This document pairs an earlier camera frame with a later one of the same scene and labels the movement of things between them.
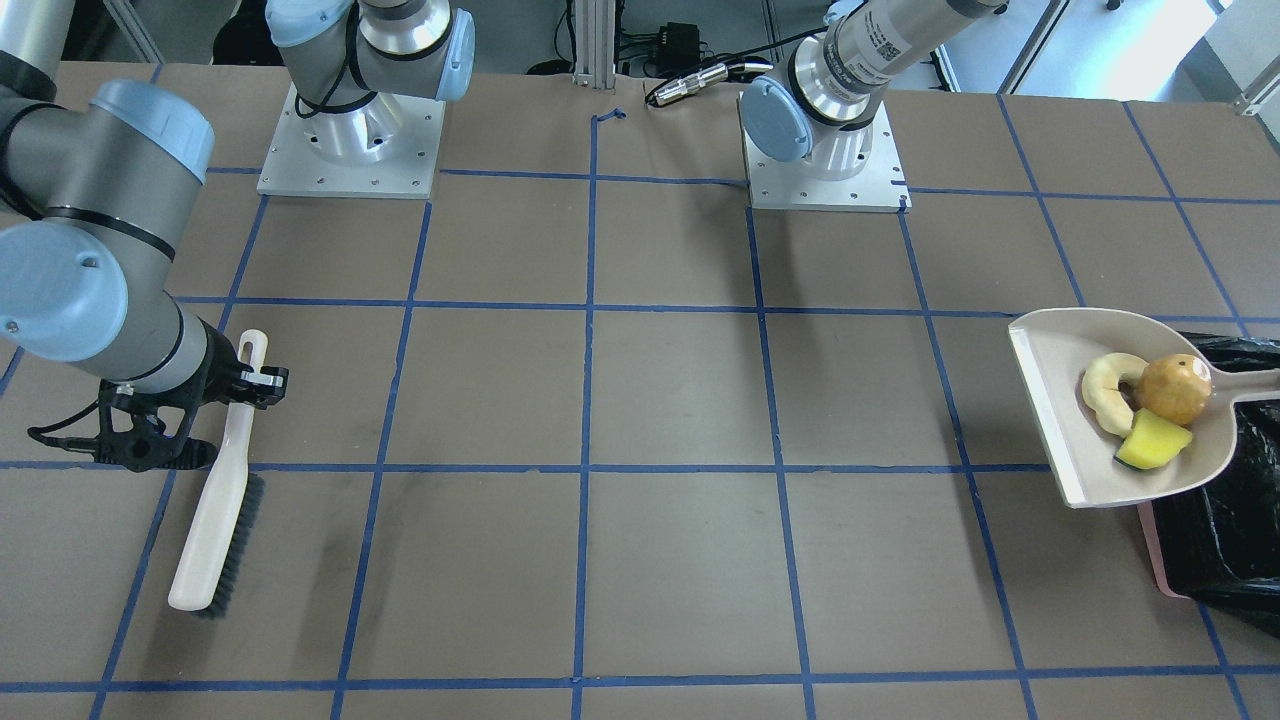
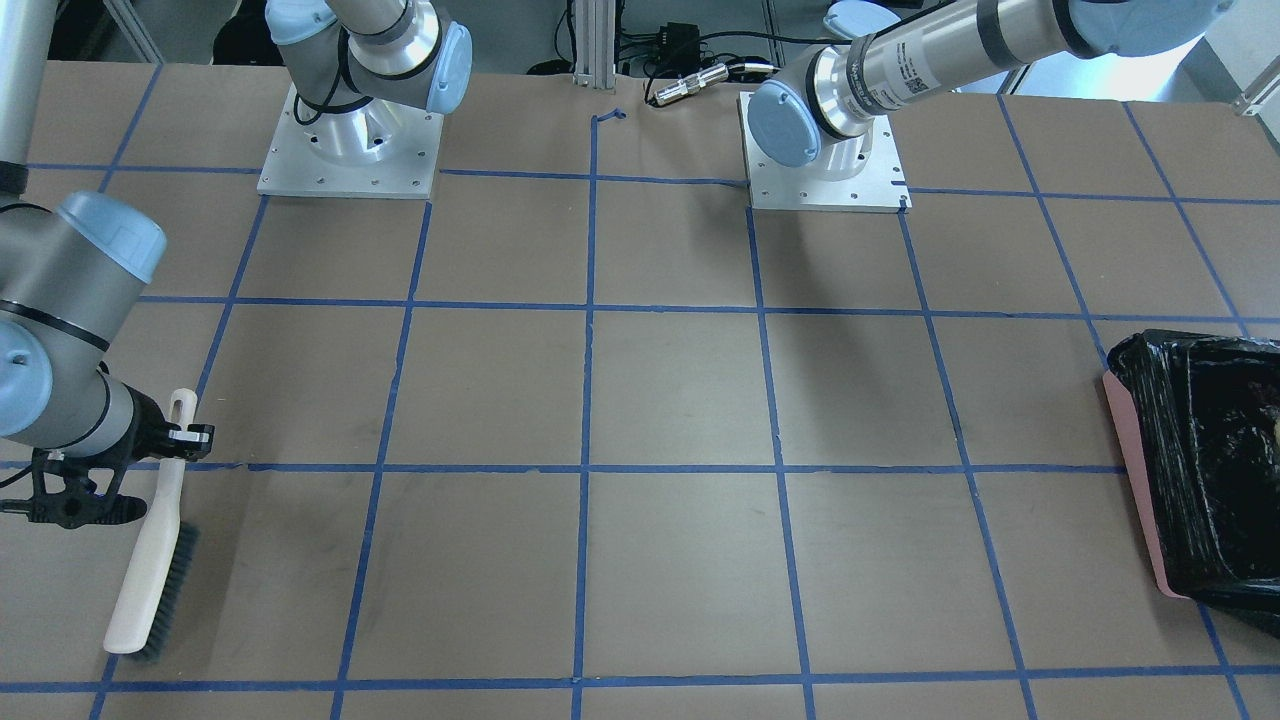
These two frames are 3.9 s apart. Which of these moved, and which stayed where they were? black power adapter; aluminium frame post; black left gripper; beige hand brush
Moved: black left gripper; beige hand brush
Stayed: black power adapter; aluminium frame post
